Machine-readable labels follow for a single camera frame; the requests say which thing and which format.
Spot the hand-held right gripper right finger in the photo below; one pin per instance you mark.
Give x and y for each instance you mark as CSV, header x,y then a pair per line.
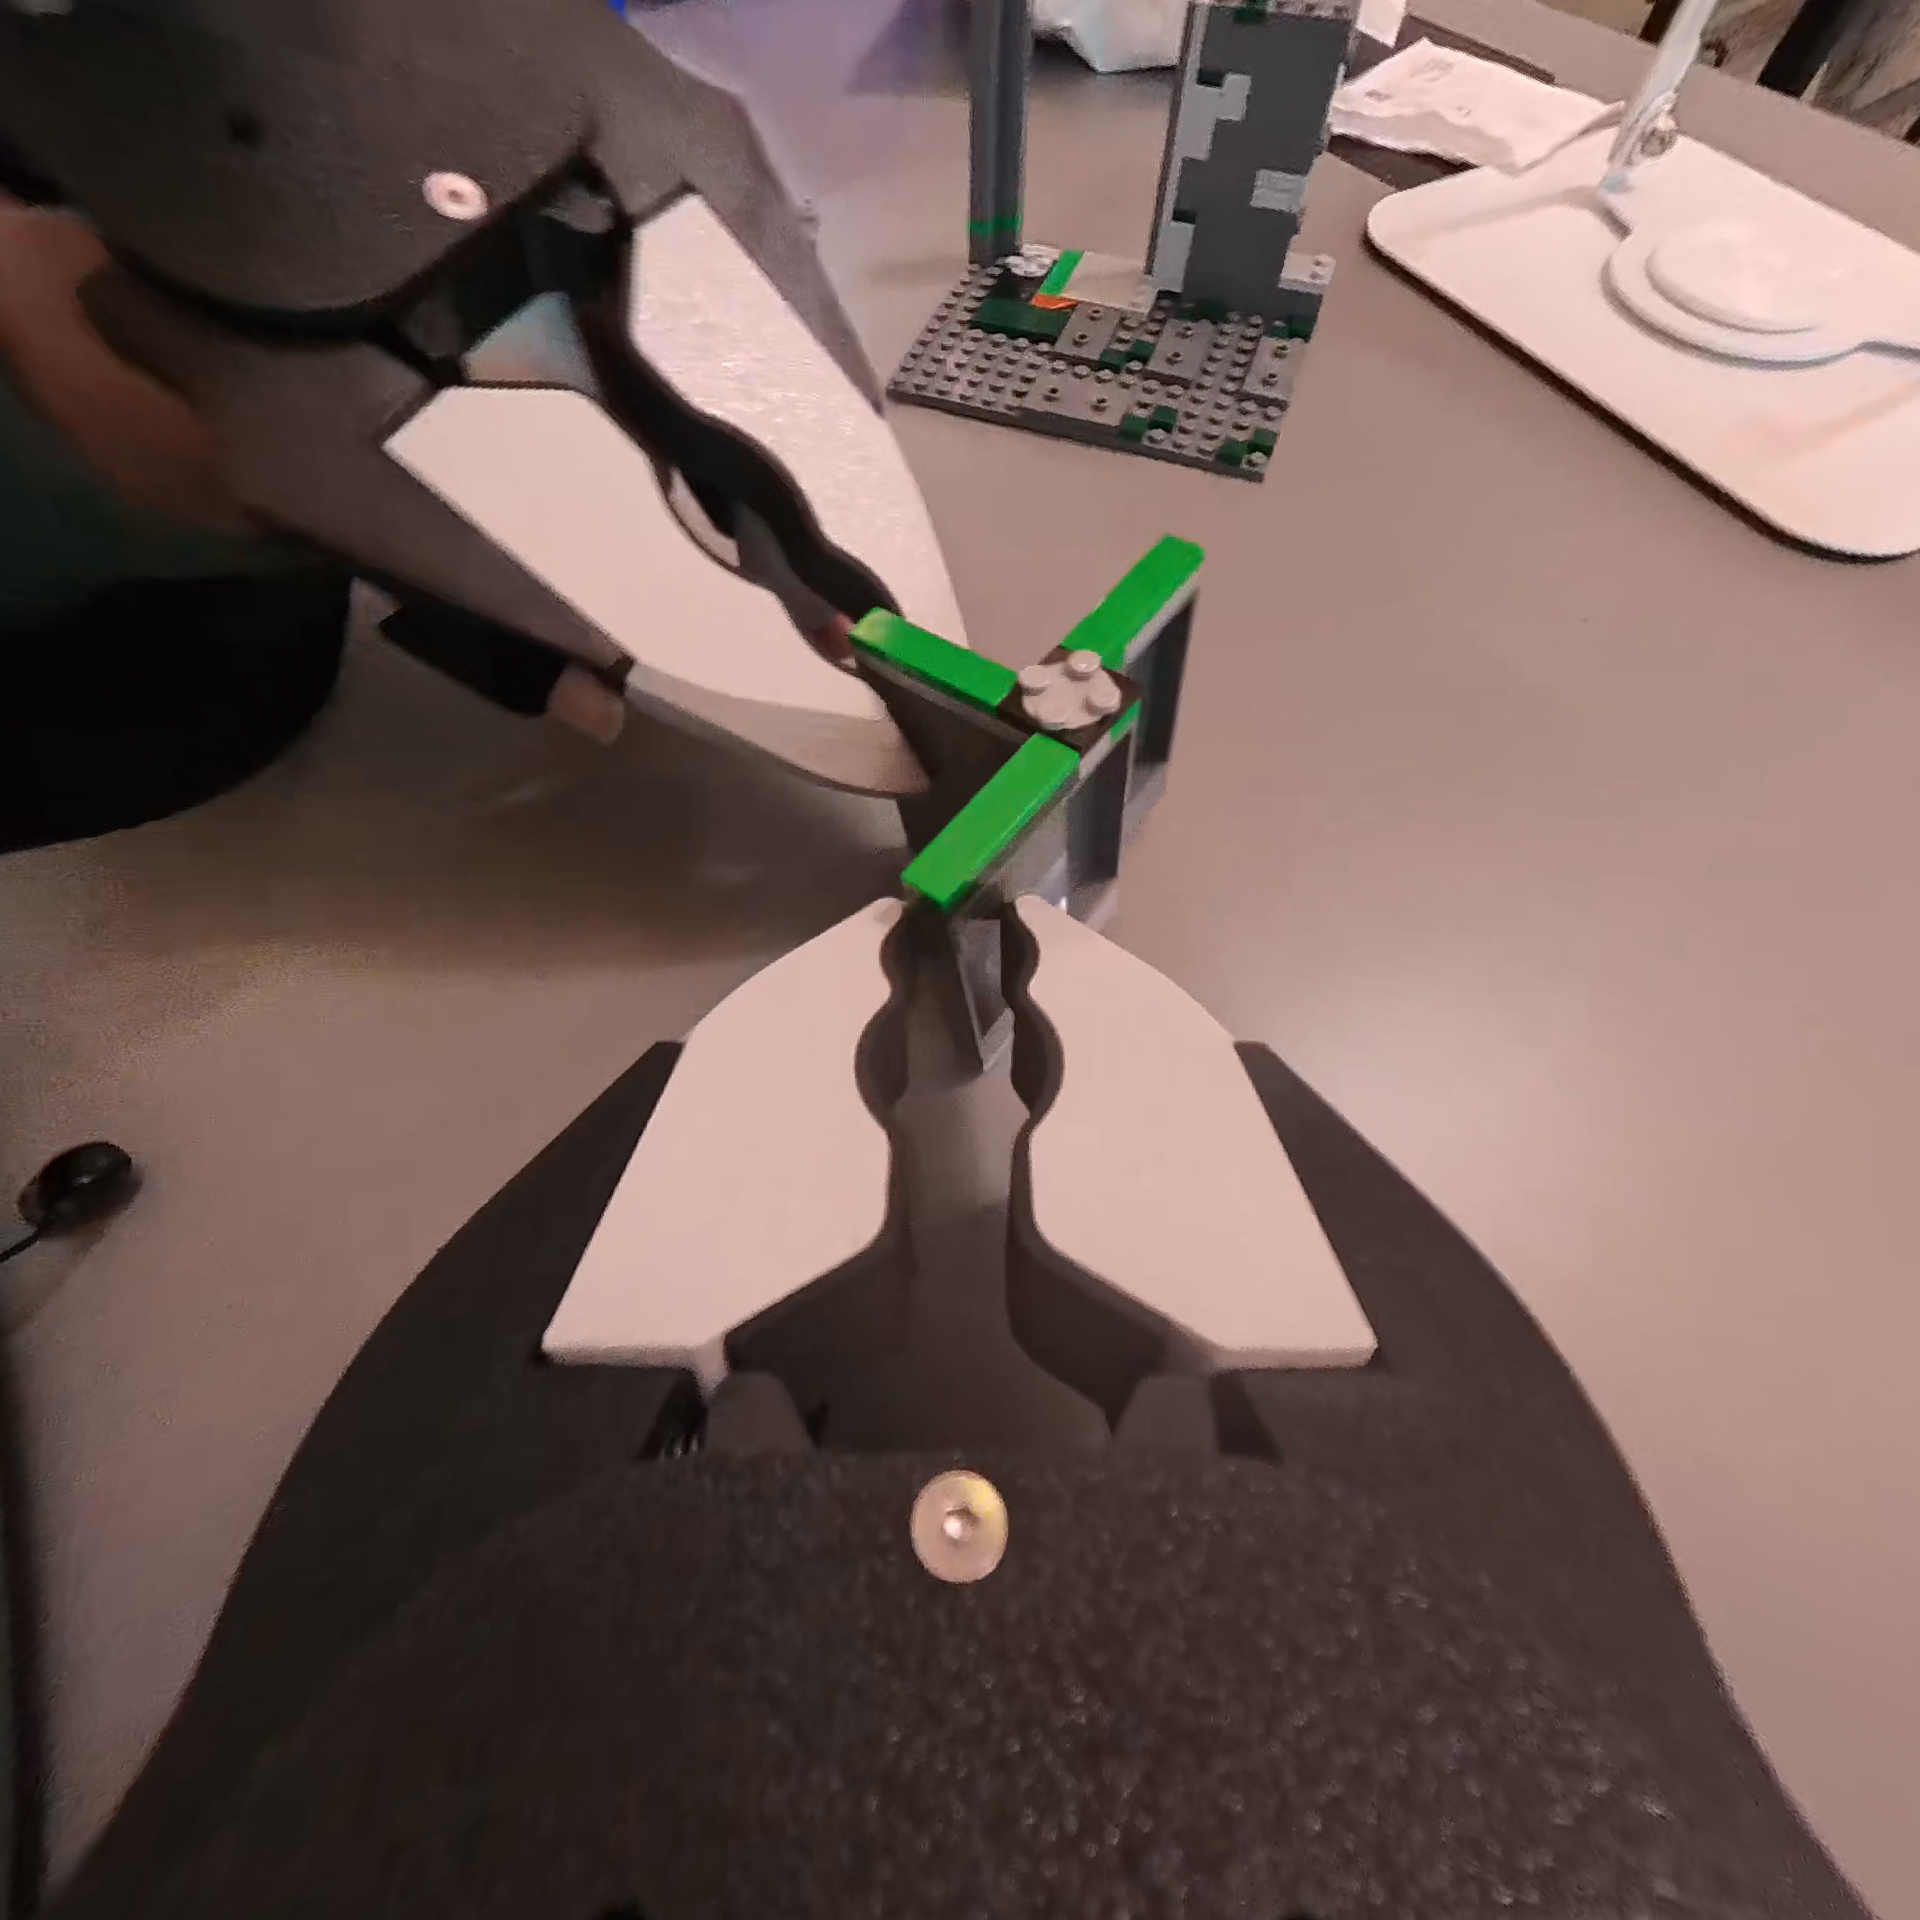
x,y
1185,1200

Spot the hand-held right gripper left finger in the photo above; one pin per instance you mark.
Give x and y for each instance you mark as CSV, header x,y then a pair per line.
x,y
733,1185

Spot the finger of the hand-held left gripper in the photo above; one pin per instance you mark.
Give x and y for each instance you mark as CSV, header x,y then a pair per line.
x,y
600,556
810,434

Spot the grey brick baseplate build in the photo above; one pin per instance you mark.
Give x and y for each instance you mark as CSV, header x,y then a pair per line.
x,y
1078,388

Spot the grey green brick wall assembly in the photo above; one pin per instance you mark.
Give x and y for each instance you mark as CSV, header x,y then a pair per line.
x,y
1073,692

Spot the person's left hand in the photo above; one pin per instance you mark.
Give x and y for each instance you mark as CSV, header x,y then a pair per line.
x,y
105,376

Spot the person's black clothed lap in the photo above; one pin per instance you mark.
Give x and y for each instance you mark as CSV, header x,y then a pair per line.
x,y
134,721

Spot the small black round device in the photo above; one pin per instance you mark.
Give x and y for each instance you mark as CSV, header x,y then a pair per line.
x,y
76,1185

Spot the printed white paper leaflet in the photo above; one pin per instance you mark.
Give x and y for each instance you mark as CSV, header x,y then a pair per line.
x,y
1440,106

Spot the white book stand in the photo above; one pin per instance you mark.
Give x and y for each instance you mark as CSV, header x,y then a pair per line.
x,y
1516,270

